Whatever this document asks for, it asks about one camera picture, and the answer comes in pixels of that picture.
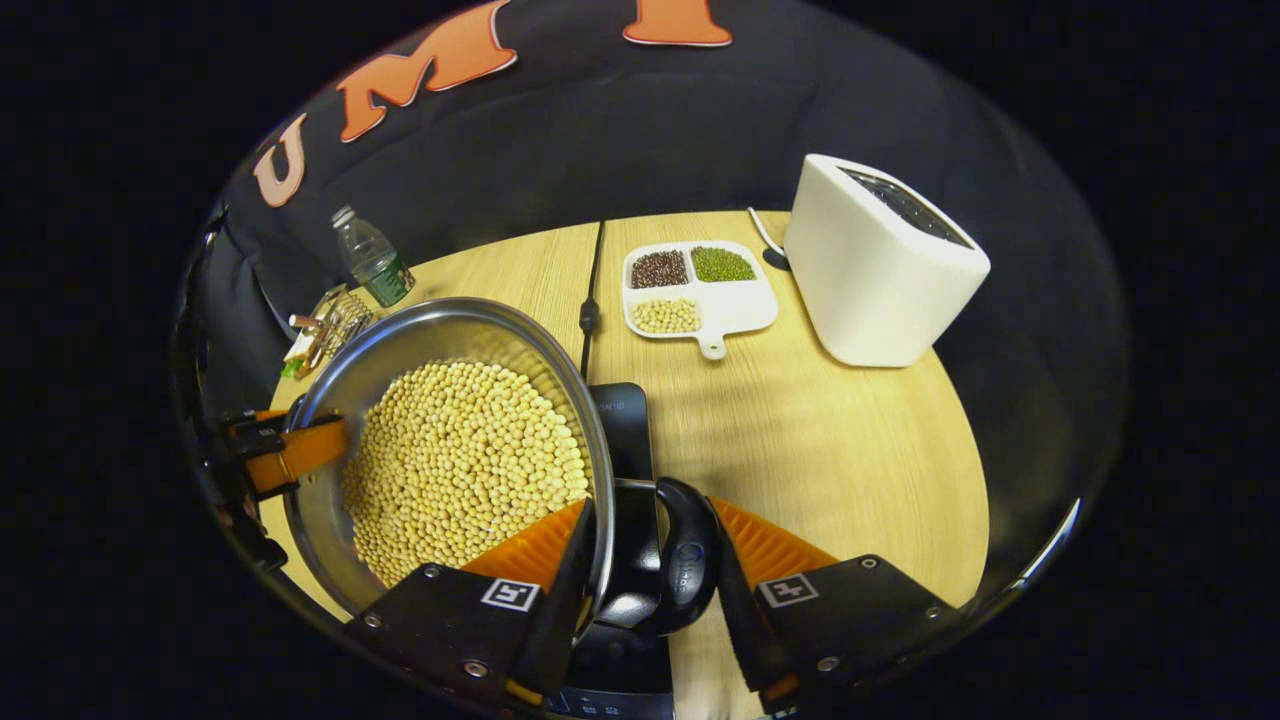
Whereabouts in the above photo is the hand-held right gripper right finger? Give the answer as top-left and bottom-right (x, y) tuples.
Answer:
(708, 497), (956, 716)

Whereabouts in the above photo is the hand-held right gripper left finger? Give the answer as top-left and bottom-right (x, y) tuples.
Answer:
(347, 498), (599, 706)

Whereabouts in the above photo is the steel pot with black handle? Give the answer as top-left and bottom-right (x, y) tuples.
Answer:
(283, 297), (721, 638)

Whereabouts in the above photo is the pile of soybeans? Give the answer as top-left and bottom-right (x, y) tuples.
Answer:
(340, 360), (593, 588)

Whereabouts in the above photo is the black induction cooktop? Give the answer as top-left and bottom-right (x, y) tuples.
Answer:
(545, 383), (676, 720)

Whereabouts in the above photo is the clear plastic water bottle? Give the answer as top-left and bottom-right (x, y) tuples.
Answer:
(332, 206), (416, 308)

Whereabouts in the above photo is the small soybean heap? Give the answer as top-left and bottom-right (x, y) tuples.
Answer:
(632, 298), (701, 334)

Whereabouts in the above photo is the white divided plate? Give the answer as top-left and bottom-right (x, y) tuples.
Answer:
(622, 240), (779, 361)

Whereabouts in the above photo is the white toaster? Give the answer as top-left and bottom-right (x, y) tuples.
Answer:
(783, 153), (992, 368)

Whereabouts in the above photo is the red beans heap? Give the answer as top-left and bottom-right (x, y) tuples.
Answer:
(630, 250), (689, 289)

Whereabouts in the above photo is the green beans heap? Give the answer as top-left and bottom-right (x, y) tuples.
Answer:
(692, 247), (757, 283)

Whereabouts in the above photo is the metal wire basket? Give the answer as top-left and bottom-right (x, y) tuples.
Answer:
(290, 288), (374, 376)

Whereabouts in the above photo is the black power cable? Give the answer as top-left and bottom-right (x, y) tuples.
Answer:
(579, 220), (607, 383)

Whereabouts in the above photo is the white toaster cable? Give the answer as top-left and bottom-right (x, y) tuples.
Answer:
(747, 207), (791, 271)

